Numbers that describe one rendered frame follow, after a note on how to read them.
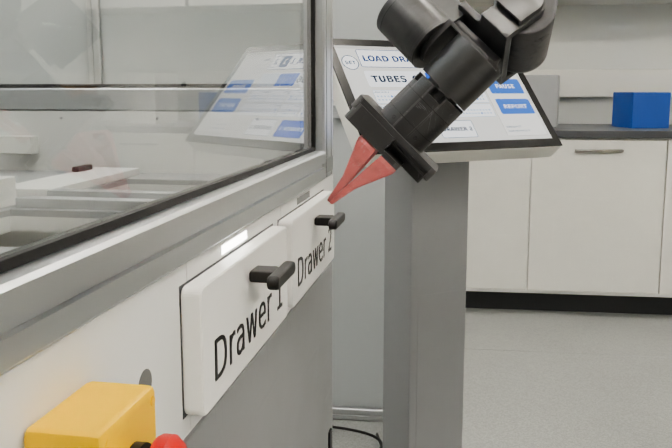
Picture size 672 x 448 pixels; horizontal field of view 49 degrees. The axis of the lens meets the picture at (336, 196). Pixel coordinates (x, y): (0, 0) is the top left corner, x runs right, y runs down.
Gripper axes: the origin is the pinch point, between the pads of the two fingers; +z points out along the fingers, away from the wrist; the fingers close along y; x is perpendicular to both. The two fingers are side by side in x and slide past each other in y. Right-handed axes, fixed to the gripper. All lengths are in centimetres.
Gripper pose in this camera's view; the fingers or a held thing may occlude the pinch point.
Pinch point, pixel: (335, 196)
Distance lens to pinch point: 74.5
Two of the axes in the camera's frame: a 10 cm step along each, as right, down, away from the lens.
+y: -7.0, -7.2, 0.3
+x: -1.7, 1.2, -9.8
